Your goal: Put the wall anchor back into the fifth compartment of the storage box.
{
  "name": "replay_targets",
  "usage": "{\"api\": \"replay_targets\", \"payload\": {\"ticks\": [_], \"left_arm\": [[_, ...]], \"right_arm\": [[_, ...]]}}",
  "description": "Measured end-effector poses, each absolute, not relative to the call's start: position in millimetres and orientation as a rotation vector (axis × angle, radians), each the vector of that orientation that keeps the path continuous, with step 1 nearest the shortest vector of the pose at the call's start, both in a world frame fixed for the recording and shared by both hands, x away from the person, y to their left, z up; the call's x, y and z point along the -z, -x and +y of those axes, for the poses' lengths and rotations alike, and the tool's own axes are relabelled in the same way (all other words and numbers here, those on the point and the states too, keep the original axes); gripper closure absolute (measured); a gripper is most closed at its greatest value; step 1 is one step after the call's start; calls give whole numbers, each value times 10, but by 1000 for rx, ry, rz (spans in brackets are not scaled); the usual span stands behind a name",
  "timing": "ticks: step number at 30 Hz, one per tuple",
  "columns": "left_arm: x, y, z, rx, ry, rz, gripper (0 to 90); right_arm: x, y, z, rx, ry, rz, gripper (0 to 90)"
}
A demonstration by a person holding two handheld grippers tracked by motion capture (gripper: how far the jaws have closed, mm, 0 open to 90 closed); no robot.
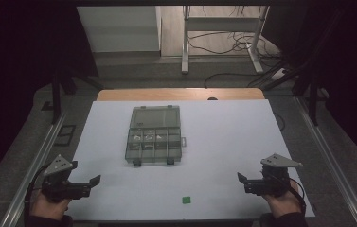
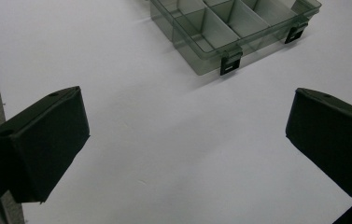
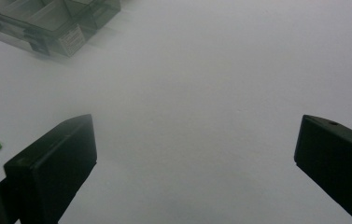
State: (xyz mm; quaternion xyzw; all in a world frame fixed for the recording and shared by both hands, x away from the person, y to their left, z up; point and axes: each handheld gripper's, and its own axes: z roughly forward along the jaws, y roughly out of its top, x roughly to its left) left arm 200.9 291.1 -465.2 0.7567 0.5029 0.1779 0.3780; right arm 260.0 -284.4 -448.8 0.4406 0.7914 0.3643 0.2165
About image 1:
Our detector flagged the black floor cables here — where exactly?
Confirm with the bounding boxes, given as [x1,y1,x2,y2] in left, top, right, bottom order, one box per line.
[187,30,281,90]

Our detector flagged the person's right hand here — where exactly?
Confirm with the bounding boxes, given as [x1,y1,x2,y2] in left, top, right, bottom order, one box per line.
[260,179,304,219]

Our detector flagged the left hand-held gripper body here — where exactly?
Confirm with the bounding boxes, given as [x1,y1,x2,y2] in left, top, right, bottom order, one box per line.
[41,153,91,203]

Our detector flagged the person's left hand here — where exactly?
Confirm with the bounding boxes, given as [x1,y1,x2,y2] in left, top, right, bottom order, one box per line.
[28,188,72,221]

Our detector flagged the clear grey compartment box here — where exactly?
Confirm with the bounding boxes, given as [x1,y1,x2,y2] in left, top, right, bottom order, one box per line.
[124,104,187,168]

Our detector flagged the black stand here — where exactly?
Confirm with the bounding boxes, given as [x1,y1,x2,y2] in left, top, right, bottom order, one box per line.
[262,62,330,128]
[50,67,105,125]

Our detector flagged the white power strip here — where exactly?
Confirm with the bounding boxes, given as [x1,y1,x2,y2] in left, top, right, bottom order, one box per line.
[270,67,287,81]

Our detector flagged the white metal desk frame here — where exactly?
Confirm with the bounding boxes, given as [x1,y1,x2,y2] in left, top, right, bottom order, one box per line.
[181,5,270,76]

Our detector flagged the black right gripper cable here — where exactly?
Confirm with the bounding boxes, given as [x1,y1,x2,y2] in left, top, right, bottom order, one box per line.
[288,177,307,216]

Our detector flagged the metal floor rail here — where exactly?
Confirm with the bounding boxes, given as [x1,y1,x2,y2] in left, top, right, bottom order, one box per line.
[0,110,69,227]
[294,96,357,227]

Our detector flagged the white cabinet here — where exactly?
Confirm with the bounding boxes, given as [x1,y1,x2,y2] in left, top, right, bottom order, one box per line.
[76,6,163,54]

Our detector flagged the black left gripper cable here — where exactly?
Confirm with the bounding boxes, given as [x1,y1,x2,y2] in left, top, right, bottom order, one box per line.
[24,165,51,219]

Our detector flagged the black floor frame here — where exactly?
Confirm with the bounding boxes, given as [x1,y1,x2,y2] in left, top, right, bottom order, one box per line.
[53,124,77,148]

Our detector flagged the wooden table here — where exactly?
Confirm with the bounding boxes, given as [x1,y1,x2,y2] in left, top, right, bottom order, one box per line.
[96,87,266,102]

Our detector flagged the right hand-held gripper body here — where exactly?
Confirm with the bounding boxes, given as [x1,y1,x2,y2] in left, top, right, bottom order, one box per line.
[243,152,304,198]

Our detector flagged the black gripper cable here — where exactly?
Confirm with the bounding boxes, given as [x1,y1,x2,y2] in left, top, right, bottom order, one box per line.
[288,177,307,216]
[24,165,51,219]

